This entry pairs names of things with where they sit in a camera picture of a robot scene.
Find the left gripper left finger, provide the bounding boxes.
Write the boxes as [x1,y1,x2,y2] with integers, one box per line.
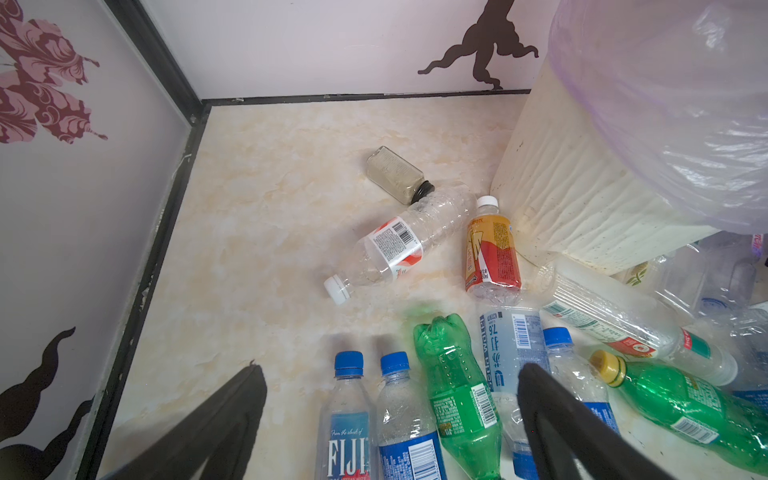
[106,364,268,479]

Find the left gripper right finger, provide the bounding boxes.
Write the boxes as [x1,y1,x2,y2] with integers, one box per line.
[518,363,670,480]

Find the Fiji water bottle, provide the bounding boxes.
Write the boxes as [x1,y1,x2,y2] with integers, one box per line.
[314,351,376,479]

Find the white woven waste bin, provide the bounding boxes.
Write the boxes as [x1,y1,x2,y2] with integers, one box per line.
[491,63,718,275]

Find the pink plastic bin liner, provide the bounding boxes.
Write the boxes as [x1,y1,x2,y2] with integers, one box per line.
[548,1,767,234]

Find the small blue label water bottle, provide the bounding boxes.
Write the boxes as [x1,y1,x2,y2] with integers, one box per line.
[543,327,619,434]

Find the green bottle yellow cap tilted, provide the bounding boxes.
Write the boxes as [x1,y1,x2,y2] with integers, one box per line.
[589,350,767,476]

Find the clear bottle green red label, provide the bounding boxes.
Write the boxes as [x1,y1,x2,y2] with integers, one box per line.
[529,256,739,386]

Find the clear bottle pale blue label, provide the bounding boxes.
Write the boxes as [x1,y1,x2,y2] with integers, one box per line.
[478,302,549,479]

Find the green bottle yellow cap upright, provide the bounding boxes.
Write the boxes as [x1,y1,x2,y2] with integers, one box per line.
[413,314,502,479]

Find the blue label bottle white cap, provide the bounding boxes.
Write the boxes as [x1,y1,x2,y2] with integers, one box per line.
[709,308,767,411]

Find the clear bottle green cap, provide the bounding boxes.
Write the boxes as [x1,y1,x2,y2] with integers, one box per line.
[614,244,707,317]

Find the red yellow label drink bottle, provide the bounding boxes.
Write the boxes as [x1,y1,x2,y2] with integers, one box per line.
[465,195,522,306]

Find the clear bottle purple label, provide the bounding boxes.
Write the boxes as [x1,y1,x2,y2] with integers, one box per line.
[696,231,764,316]

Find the clear bottle red white label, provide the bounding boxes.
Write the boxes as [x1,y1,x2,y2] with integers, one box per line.
[324,182,477,305]

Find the glass spice jar black cap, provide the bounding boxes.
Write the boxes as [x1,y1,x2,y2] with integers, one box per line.
[366,146,435,205]

